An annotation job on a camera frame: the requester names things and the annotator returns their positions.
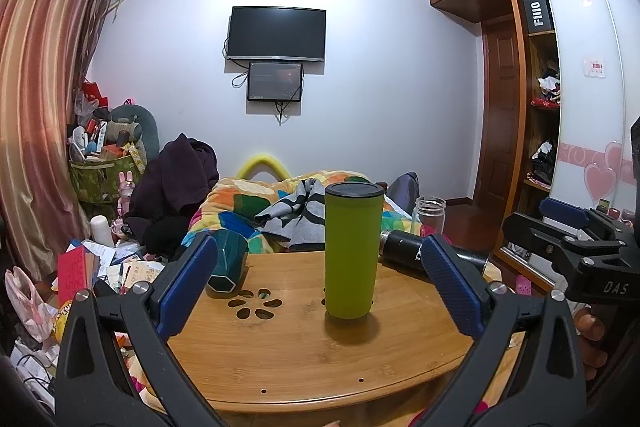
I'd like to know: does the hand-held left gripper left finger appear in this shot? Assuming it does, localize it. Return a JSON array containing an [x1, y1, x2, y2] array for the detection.
[[55, 233, 227, 427]]

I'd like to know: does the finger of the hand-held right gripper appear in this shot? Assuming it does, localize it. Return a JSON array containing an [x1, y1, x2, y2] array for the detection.
[[539, 197, 627, 239], [501, 212, 609, 266]]

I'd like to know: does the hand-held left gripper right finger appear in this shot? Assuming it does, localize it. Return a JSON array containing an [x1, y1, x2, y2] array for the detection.
[[414, 234, 587, 427]]

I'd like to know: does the green tumbler cup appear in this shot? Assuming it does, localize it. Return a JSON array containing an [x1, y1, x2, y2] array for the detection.
[[324, 181, 386, 321]]

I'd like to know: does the dark green hexagonal cup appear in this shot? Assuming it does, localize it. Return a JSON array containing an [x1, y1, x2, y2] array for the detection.
[[206, 229, 250, 300]]

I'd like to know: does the person's right hand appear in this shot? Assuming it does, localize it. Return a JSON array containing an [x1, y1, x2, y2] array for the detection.
[[574, 308, 609, 382]]

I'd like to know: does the dark clothes pile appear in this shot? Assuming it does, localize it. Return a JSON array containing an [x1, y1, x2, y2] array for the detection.
[[529, 138, 557, 188]]

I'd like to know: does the black flask bottle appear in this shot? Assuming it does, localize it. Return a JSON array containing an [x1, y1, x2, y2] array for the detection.
[[379, 229, 489, 284]]

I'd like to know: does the pile of papers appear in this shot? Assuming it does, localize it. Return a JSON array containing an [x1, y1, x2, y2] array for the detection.
[[94, 241, 167, 299]]

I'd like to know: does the clear glass jar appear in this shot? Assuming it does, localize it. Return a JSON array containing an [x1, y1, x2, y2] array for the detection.
[[413, 196, 447, 237]]

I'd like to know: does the colourful patterned blanket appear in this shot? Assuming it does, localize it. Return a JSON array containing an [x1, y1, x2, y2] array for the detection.
[[181, 169, 422, 259]]

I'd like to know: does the dark purple jacket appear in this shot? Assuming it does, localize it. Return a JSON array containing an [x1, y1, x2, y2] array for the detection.
[[123, 133, 221, 255]]

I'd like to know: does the white bottle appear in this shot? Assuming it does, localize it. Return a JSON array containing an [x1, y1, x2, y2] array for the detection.
[[90, 215, 114, 254]]

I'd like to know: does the dark blue bag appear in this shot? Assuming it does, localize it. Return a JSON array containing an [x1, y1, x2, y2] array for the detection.
[[387, 171, 420, 219]]

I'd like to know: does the pink bunny toy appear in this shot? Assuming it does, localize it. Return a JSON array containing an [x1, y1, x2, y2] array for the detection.
[[117, 171, 136, 214]]

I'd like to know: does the round bamboo table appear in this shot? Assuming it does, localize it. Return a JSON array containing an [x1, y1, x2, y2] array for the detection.
[[145, 251, 526, 414]]

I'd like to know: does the red booklet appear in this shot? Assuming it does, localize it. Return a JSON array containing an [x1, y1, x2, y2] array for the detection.
[[56, 249, 97, 309]]

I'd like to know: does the grey striped cloth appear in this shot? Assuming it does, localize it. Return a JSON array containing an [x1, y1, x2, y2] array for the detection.
[[254, 177, 329, 254]]

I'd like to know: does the folded clothes pile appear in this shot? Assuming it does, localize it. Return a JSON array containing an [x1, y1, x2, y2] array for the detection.
[[536, 66, 562, 108]]

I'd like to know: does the brown wooden door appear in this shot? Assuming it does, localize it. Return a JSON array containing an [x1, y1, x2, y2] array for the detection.
[[480, 14, 522, 204]]

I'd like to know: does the green storage basket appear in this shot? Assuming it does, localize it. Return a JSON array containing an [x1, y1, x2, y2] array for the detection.
[[68, 154, 146, 208]]

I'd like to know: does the wooden wardrobe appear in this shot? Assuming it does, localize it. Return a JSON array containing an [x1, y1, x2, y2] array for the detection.
[[426, 0, 640, 294]]

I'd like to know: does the grey plush pillow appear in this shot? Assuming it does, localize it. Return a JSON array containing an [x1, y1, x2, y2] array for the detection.
[[107, 105, 161, 164]]

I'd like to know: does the black box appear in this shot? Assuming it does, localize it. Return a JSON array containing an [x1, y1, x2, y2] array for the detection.
[[520, 0, 555, 34]]

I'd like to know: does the red gift bag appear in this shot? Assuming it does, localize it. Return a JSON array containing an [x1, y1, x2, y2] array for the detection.
[[81, 79, 110, 108]]

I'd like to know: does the striped pink curtain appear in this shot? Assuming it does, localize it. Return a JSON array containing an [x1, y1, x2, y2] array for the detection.
[[0, 0, 124, 284]]

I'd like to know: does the yellow ring cushion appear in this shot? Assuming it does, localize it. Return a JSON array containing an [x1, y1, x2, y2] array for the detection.
[[235, 153, 291, 182]]

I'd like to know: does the small wall monitor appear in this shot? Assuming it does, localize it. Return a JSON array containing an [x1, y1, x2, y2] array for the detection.
[[247, 61, 304, 103]]

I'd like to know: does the large wall monitor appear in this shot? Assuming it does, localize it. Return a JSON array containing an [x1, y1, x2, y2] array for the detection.
[[226, 6, 327, 62]]

